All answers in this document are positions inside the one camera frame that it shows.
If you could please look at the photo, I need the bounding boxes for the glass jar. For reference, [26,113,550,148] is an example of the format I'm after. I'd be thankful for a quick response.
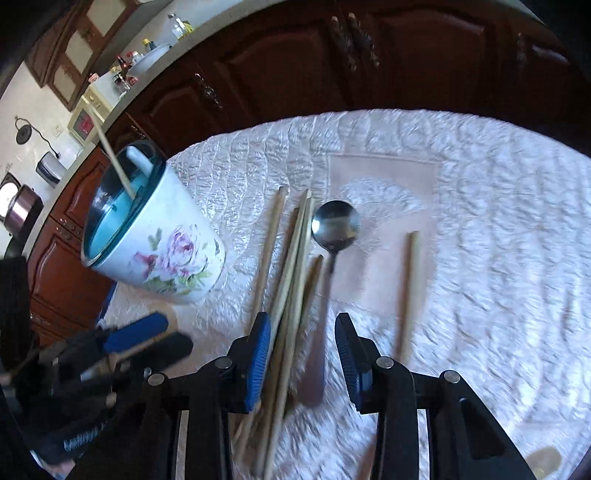
[167,13,195,40]

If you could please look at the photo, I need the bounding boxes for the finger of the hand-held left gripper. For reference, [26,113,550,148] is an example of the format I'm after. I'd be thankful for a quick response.
[41,311,169,366]
[80,332,195,385]

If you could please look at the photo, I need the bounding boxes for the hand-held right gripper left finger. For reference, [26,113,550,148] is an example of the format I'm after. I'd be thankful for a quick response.
[69,312,273,480]

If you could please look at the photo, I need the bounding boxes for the white bowl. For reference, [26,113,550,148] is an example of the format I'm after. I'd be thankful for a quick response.
[127,43,172,77]

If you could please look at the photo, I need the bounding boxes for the grey kitchen countertop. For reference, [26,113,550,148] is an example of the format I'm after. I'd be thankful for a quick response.
[18,0,296,259]

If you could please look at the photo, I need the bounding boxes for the metal spoon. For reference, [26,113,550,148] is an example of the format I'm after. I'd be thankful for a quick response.
[295,200,362,407]

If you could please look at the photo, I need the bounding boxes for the dark wooden base cabinets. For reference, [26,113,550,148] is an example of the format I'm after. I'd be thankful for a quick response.
[28,0,591,347]

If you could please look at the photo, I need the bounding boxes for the black cable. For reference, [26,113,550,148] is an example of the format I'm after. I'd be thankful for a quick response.
[30,124,63,158]

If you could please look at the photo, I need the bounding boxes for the white ceramic spoon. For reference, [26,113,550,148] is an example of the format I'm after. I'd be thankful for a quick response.
[126,145,158,178]

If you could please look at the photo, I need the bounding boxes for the wooden wall cabinets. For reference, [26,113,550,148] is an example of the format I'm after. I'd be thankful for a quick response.
[25,0,139,112]

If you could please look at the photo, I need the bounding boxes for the white floral mug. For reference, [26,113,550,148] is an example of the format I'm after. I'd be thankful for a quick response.
[81,141,227,305]

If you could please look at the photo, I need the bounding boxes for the beige utensil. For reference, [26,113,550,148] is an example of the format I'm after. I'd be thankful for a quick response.
[526,447,563,476]

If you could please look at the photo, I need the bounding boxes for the bundle of wooden chopsticks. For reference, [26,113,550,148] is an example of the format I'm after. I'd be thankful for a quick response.
[233,189,311,460]

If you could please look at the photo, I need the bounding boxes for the silver kitchen appliance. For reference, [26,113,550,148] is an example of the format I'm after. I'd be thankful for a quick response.
[36,152,63,188]

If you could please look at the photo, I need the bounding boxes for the wooden chopstick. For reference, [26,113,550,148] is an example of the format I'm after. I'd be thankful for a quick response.
[262,198,317,480]
[288,255,324,400]
[249,186,289,324]
[397,231,420,363]
[270,208,301,324]
[84,98,137,199]

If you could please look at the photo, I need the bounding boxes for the white quilted tablecloth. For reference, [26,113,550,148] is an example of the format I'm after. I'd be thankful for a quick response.
[99,108,591,480]

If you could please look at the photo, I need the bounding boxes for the metallic pink pot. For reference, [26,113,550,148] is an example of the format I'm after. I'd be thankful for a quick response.
[0,173,44,238]

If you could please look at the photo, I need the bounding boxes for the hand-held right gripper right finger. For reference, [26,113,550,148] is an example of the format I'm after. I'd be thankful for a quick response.
[335,312,539,480]

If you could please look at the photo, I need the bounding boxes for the yellow microwave oven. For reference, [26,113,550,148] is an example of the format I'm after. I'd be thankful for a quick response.
[67,88,114,141]

